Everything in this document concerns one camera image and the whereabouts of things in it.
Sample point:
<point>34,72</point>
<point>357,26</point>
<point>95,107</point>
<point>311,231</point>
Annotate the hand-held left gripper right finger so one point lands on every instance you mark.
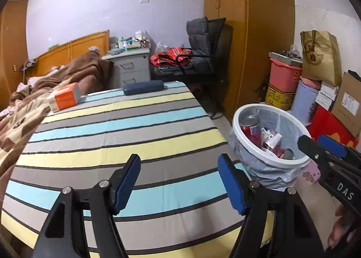
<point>231,187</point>

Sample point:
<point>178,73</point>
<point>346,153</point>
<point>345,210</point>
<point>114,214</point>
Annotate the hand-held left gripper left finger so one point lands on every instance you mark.
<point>127,184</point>

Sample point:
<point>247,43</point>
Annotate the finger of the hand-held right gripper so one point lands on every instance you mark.
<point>313,147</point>
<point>332,145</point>

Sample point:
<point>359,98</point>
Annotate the white trash bin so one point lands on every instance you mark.
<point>282,163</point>

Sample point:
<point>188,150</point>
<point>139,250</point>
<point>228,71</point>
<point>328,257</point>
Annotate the person's right hand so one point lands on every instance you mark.
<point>341,229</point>

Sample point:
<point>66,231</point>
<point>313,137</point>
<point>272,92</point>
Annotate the red gift box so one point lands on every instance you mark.
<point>324,122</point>

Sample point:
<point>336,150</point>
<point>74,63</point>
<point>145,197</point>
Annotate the pink floral box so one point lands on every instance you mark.
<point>310,174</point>

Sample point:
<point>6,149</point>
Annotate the clear plastic bin liner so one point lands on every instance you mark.
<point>253,169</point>

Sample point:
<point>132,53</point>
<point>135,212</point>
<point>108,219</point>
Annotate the brown cardboard box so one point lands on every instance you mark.
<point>349,102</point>

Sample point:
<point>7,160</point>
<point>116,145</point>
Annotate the lavender cylinder box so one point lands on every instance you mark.
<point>303,102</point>

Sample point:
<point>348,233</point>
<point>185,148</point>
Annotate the stack of white boxes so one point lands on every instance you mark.
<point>327,95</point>

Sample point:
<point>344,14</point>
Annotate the striped tablecloth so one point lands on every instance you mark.
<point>112,133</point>

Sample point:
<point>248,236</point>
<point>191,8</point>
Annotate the yellow patterned tin box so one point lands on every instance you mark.
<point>279,97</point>

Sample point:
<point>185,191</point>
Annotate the pink storage bin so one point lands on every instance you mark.
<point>284,77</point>

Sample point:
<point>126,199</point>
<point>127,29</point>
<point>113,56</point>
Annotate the brown paper bag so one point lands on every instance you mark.
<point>321,60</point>

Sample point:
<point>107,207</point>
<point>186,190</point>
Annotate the striped box lid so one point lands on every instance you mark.
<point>282,59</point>

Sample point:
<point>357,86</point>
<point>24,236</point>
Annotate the dark blue case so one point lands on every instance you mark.
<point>143,88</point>

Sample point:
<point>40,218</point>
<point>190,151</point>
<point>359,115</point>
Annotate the orange and white box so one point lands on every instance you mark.
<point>65,97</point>

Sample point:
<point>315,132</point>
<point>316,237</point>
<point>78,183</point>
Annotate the grey nightstand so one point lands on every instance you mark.
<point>129,68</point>

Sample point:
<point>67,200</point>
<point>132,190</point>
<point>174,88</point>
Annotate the large wooden wardrobe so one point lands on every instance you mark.
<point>253,35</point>

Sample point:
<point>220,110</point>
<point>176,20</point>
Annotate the black chair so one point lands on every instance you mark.
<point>217,57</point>

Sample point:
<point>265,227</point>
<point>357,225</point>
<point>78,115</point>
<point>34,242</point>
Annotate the brown blanket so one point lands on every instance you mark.
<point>42,83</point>

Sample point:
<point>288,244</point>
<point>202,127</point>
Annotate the red striped bag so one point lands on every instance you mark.
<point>169,59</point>

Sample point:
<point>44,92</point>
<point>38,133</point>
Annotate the clear plastic bag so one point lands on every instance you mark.
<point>160,47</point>

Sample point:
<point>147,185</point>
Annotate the pile of small boxes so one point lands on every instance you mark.
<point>129,42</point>

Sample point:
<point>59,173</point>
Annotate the wooden bed headboard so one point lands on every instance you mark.
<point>73,49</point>

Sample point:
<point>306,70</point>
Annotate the grey cushion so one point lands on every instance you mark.
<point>197,33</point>

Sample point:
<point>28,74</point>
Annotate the small wooden wardrobe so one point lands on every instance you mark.
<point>12,54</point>

